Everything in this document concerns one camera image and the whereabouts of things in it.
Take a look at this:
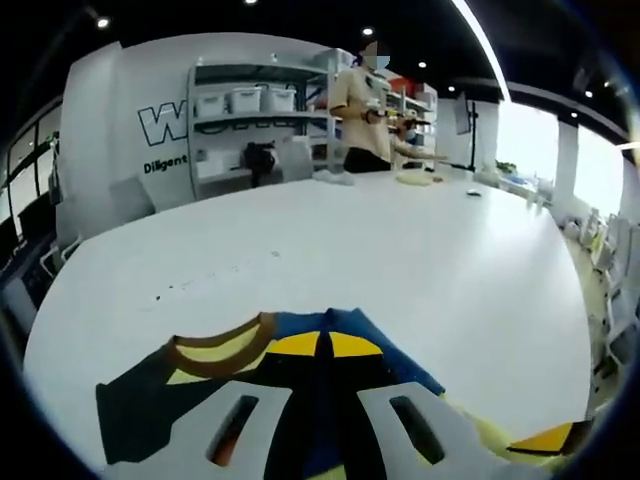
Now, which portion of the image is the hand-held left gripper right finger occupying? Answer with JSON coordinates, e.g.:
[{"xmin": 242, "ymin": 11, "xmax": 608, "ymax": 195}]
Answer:
[{"xmin": 327, "ymin": 332, "xmax": 504, "ymax": 480}]

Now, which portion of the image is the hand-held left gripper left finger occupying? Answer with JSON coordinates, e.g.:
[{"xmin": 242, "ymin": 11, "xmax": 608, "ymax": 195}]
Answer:
[{"xmin": 172, "ymin": 332, "xmax": 326, "ymax": 480}]

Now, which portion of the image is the yellow blue grey garment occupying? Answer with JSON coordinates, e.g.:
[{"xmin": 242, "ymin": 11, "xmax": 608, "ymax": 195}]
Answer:
[{"xmin": 94, "ymin": 307, "xmax": 594, "ymax": 480}]

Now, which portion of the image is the white crumpled cloth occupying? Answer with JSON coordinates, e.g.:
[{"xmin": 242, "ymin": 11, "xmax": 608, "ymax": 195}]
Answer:
[{"xmin": 311, "ymin": 169, "xmax": 357, "ymax": 188}]

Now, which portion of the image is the beige cloth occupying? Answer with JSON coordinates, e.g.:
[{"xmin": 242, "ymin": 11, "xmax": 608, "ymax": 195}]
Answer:
[{"xmin": 395, "ymin": 171, "xmax": 435, "ymax": 187}]

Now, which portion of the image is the grey chair back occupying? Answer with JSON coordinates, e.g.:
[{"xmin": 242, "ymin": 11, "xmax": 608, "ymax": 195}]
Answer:
[
  {"xmin": 109, "ymin": 177, "xmax": 153, "ymax": 217},
  {"xmin": 279, "ymin": 137, "xmax": 316, "ymax": 177}
]

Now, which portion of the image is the grey metal storage shelf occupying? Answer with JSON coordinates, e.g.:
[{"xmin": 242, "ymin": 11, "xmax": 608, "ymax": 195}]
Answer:
[
  {"xmin": 187, "ymin": 62, "xmax": 342, "ymax": 199},
  {"xmin": 329, "ymin": 48, "xmax": 442, "ymax": 172}
]

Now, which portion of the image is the white office chair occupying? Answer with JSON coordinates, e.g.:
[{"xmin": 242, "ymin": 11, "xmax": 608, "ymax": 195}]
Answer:
[{"xmin": 39, "ymin": 232, "xmax": 84, "ymax": 281}]

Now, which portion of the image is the black tripod stand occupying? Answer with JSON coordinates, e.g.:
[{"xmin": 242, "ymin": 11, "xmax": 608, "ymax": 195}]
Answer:
[{"xmin": 447, "ymin": 98, "xmax": 485, "ymax": 172}]

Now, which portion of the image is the white storage bin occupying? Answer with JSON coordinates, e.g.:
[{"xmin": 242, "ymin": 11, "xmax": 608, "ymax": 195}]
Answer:
[
  {"xmin": 227, "ymin": 88, "xmax": 264, "ymax": 114},
  {"xmin": 262, "ymin": 86, "xmax": 297, "ymax": 113},
  {"xmin": 195, "ymin": 91, "xmax": 232, "ymax": 118}
]

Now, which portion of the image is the long ceiling light strip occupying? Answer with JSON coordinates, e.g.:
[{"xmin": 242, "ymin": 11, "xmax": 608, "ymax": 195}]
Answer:
[{"xmin": 451, "ymin": 0, "xmax": 512, "ymax": 104}]

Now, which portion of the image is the black wall screen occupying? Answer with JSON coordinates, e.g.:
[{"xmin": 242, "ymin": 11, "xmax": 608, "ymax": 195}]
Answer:
[{"xmin": 454, "ymin": 91, "xmax": 474, "ymax": 137}]

